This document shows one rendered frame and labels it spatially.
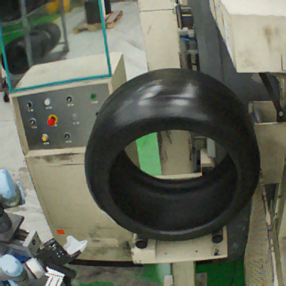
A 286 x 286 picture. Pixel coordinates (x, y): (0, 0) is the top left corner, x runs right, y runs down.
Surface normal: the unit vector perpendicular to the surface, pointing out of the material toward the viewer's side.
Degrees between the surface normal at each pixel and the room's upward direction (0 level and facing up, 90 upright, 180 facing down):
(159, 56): 90
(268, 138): 90
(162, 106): 42
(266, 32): 90
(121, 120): 50
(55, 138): 90
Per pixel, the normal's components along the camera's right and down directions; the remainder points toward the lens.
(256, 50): -0.08, 0.52
